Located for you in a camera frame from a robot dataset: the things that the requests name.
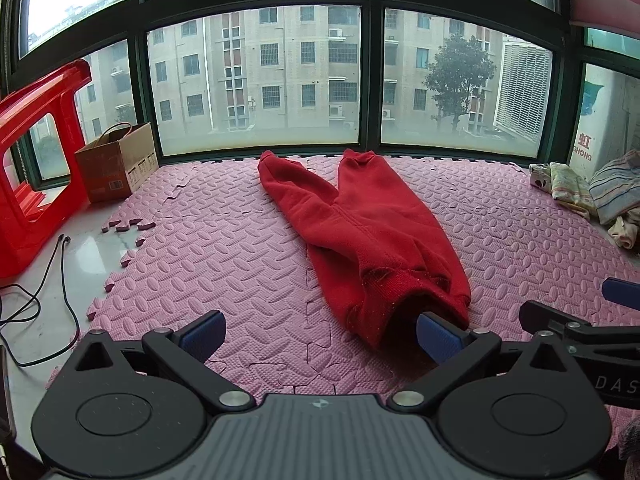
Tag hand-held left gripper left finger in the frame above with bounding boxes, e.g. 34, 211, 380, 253
74, 310, 255, 414

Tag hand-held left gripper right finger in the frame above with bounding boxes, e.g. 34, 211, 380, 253
387, 312, 572, 414

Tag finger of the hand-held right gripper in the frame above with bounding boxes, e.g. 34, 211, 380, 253
518, 300, 640, 361
601, 277, 640, 307

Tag red pants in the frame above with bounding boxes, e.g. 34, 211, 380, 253
258, 149, 472, 351

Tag person's right forearm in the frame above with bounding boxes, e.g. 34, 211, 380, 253
616, 422, 640, 480

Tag cream cloth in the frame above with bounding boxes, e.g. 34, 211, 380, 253
607, 211, 640, 251

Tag pink foam puzzle mat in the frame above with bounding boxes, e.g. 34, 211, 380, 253
46, 154, 640, 428

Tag striped shirt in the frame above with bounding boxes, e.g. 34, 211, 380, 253
588, 149, 640, 226

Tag yellow plaid cloth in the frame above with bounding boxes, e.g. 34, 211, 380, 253
549, 162, 599, 219

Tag loose pink mat pieces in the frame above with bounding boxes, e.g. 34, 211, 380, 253
101, 217, 157, 234

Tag white patterned cloth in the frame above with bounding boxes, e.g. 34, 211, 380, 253
529, 162, 554, 192

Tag white appliance box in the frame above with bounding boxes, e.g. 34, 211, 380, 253
569, 62, 640, 177

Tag cardboard box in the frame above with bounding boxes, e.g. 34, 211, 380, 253
74, 122, 160, 204

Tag red plastic stool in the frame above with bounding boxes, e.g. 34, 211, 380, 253
0, 59, 93, 280

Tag green tree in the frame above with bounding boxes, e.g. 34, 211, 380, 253
424, 34, 496, 133

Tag apartment building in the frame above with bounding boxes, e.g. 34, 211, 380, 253
75, 5, 501, 136

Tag black cable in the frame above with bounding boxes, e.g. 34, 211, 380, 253
0, 234, 81, 367

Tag brown handled bag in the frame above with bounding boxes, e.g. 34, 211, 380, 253
101, 122, 134, 147

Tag dark green window frame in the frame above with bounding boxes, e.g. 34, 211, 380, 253
0, 0, 640, 196

